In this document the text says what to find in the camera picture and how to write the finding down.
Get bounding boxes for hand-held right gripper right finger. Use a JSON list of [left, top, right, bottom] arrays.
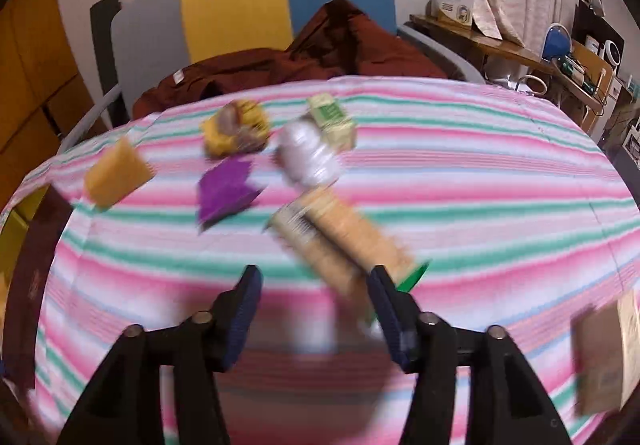
[[366, 265, 573, 445]]

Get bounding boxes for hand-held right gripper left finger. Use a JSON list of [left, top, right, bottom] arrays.
[[55, 264, 264, 445]]

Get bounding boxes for beige cracker packet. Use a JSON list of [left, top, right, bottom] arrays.
[[265, 188, 431, 296]]

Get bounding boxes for purple packet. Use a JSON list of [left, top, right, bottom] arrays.
[[196, 145, 263, 231]]

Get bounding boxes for striped pink green blanket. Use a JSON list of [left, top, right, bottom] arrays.
[[0, 75, 640, 445]]

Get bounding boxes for white rolled socks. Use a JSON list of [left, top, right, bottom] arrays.
[[276, 119, 342, 188]]

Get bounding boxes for yellow brown bundle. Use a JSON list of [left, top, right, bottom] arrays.
[[200, 100, 271, 160]]

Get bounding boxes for yellow sponge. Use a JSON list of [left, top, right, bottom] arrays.
[[82, 138, 156, 211]]

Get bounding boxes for green yellow small box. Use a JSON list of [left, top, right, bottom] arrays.
[[306, 94, 358, 151]]

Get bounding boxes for brown cardboard box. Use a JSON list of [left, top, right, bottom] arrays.
[[570, 290, 640, 418]]

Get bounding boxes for dark red garment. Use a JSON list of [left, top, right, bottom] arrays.
[[132, 0, 448, 118]]

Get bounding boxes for wooden shelf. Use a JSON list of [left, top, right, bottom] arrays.
[[410, 14, 613, 111]]

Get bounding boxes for grey yellow blue chair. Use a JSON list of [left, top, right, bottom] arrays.
[[57, 0, 486, 153]]

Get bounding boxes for blue round object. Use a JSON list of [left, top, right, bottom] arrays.
[[542, 24, 573, 61]]

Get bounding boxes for white box with blue label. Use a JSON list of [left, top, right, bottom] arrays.
[[431, 0, 476, 28]]

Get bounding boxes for wooden wardrobe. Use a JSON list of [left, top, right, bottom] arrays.
[[0, 0, 108, 211]]

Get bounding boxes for white small appliance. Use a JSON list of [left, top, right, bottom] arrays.
[[602, 39, 626, 76]]

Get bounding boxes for white cable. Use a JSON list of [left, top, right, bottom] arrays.
[[500, 74, 551, 98]]

